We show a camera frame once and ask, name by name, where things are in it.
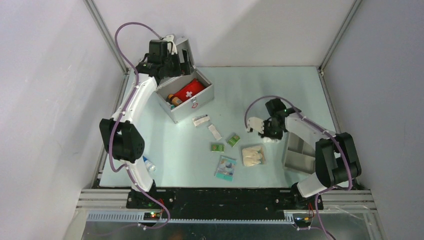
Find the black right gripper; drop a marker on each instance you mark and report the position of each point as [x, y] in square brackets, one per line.
[278, 136]

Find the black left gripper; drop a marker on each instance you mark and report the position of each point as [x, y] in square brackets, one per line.
[182, 68]

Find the red first aid pouch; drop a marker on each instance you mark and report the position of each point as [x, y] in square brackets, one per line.
[190, 90]

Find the brown syrup bottle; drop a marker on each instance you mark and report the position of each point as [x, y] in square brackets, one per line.
[174, 100]

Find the grey divided tray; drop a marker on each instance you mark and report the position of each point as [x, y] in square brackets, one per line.
[298, 155]

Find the teal mask packet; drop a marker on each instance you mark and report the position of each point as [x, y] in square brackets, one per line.
[226, 168]

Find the blue cap clear bottle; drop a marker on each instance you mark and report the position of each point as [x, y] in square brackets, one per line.
[149, 165]

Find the white blue gauze packet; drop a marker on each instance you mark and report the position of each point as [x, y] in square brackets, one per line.
[271, 140]

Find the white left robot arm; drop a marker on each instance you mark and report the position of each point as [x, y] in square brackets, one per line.
[122, 140]

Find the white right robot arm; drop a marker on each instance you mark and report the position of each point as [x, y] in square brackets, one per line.
[336, 157]

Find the silver metal case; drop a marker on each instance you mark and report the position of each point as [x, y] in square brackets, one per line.
[172, 85]

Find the beige gloves bag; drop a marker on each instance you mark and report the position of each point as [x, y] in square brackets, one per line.
[253, 155]

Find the green small box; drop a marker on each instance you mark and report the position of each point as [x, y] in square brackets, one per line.
[233, 140]

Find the white wrapped bandage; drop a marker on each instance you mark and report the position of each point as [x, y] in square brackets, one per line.
[199, 120]

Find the white bandage roll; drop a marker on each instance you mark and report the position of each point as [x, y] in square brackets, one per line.
[217, 136]

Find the green flat sachet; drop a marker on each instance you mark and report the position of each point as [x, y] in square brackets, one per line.
[217, 147]

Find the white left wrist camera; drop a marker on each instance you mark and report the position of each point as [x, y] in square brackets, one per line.
[171, 46]

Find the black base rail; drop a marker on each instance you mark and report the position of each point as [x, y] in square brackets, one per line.
[239, 204]

